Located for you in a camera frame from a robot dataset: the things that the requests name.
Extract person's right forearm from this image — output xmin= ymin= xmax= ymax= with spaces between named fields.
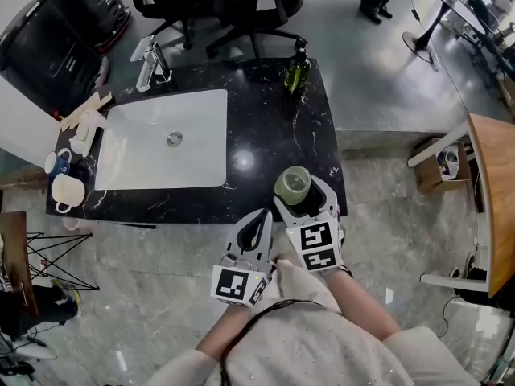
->
xmin=321 ymin=266 xmax=402 ymax=342

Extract dark wooden side table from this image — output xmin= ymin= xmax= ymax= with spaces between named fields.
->
xmin=0 ymin=211 xmax=40 ymax=318

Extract white mug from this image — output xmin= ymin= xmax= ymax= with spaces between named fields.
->
xmin=51 ymin=172 xmax=87 ymax=215

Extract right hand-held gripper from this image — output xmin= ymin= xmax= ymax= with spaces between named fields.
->
xmin=273 ymin=174 xmax=346 ymax=275

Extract black cable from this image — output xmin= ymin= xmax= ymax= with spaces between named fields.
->
xmin=218 ymin=298 xmax=325 ymax=386

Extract person's left forearm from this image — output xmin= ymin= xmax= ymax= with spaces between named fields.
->
xmin=196 ymin=304 xmax=251 ymax=363

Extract black wire rack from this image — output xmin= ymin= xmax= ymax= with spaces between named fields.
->
xmin=24 ymin=230 xmax=101 ymax=294

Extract white soap holder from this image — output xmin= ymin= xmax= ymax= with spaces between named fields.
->
xmin=68 ymin=108 xmax=109 ymax=157

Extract curved wooden desk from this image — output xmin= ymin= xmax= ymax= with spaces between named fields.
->
xmin=465 ymin=112 xmax=515 ymax=299

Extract green pump soap bottle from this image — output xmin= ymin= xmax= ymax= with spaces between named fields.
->
xmin=282 ymin=38 xmax=312 ymax=95

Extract light wooden strips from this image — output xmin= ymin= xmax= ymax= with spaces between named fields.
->
xmin=60 ymin=90 xmax=114 ymax=133

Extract round pedestal table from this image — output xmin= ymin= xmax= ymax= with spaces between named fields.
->
xmin=401 ymin=0 xmax=498 ymax=52

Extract black office chair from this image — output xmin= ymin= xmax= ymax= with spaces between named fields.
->
xmin=109 ymin=0 xmax=309 ymax=60

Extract cardboard box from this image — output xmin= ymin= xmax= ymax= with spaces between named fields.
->
xmin=413 ymin=136 xmax=472 ymax=195

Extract chrome faucet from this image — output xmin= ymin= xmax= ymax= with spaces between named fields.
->
xmin=130 ymin=35 xmax=173 ymax=92

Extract white rectangular sink basin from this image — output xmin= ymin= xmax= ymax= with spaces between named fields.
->
xmin=93 ymin=88 xmax=229 ymax=191

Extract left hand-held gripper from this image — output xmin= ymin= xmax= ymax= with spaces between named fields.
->
xmin=211 ymin=208 xmax=278 ymax=308

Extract person's cream sweater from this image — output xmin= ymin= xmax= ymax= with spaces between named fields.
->
xmin=142 ymin=258 xmax=480 ymax=386

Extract white panel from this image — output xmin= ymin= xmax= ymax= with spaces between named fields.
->
xmin=0 ymin=74 xmax=62 ymax=169

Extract translucent green cup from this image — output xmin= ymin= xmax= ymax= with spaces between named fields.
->
xmin=274 ymin=165 xmax=313 ymax=207

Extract blue mug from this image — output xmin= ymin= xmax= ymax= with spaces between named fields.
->
xmin=44 ymin=147 xmax=73 ymax=177

